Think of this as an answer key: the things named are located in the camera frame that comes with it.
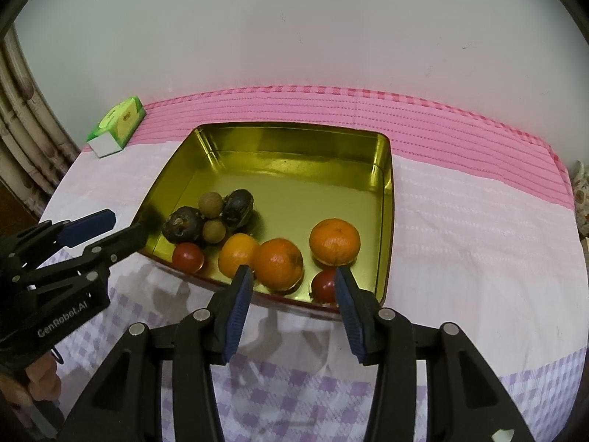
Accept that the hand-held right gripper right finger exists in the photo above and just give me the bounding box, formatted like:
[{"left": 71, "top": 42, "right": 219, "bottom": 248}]
[{"left": 334, "top": 266, "right": 537, "bottom": 442}]

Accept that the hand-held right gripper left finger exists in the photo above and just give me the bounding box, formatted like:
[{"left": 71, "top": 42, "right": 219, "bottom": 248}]
[{"left": 59, "top": 264, "right": 255, "bottom": 442}]

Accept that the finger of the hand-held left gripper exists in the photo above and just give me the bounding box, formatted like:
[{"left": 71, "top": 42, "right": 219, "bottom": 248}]
[
  {"left": 0, "top": 208, "right": 117, "bottom": 268},
  {"left": 18, "top": 222, "right": 150, "bottom": 291}
]

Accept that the red tomato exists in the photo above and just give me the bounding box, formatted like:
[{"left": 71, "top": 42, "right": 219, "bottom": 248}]
[
  {"left": 172, "top": 242, "right": 205, "bottom": 273},
  {"left": 311, "top": 269, "right": 340, "bottom": 304}
]

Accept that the smooth yellowish orange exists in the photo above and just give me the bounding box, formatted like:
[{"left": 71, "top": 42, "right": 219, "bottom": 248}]
[{"left": 218, "top": 233, "right": 260, "bottom": 278}]

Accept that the orange mandarin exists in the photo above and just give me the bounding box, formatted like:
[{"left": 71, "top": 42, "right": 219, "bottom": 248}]
[
  {"left": 309, "top": 218, "right": 361, "bottom": 267},
  {"left": 254, "top": 238, "right": 304, "bottom": 292}
]

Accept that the large dark round fruit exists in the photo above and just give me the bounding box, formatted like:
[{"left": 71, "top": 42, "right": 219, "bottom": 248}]
[{"left": 162, "top": 206, "right": 204, "bottom": 244}]

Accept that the brown longan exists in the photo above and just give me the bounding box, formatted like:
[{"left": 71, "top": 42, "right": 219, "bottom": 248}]
[
  {"left": 198, "top": 192, "right": 224, "bottom": 218},
  {"left": 202, "top": 220, "right": 227, "bottom": 245}
]

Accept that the small dark round fruit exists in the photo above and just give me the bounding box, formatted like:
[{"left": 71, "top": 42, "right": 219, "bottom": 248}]
[{"left": 222, "top": 189, "right": 255, "bottom": 228}]

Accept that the dark red tin box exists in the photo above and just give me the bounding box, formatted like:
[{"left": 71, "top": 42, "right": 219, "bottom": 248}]
[{"left": 137, "top": 123, "right": 395, "bottom": 316}]

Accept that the person's left hand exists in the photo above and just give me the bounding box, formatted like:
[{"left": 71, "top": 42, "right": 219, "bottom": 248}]
[{"left": 0, "top": 354, "right": 63, "bottom": 406}]

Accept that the green tissue pack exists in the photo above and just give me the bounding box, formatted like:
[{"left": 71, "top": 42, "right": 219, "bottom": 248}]
[{"left": 87, "top": 96, "right": 147, "bottom": 159}]

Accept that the pink purple plaid bed sheet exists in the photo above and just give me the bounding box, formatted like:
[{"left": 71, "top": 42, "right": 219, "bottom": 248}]
[{"left": 39, "top": 85, "right": 589, "bottom": 442}]

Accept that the floral patterned pouch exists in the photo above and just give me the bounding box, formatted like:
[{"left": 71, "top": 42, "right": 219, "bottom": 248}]
[{"left": 571, "top": 161, "right": 589, "bottom": 240}]

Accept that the beige ribbed bed frame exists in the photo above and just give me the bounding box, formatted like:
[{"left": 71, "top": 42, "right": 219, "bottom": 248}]
[{"left": 0, "top": 28, "right": 81, "bottom": 222}]

